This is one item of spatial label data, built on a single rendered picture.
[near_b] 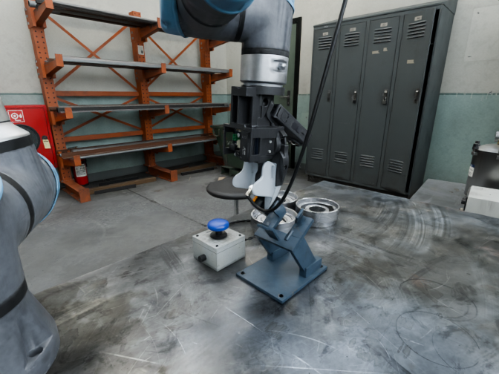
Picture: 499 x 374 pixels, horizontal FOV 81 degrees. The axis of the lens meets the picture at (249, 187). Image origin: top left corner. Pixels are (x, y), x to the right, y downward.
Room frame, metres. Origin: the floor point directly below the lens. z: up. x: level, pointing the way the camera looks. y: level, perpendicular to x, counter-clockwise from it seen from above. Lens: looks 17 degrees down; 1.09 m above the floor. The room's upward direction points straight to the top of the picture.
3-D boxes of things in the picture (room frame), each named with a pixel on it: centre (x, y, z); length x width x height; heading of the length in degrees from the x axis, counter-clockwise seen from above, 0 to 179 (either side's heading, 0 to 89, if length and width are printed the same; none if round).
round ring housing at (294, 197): (0.73, -0.08, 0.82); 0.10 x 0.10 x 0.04
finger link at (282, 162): (0.49, -0.04, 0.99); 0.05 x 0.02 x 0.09; 41
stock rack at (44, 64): (3.99, 1.25, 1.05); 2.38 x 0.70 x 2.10; 136
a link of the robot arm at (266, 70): (0.49, -0.02, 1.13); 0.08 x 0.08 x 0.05
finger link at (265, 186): (0.48, -0.03, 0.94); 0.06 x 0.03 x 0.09; 131
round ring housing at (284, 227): (0.60, -0.06, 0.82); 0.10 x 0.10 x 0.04
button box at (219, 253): (0.49, 0.06, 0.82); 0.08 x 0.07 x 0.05; 136
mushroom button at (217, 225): (0.49, 0.06, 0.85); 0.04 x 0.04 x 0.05
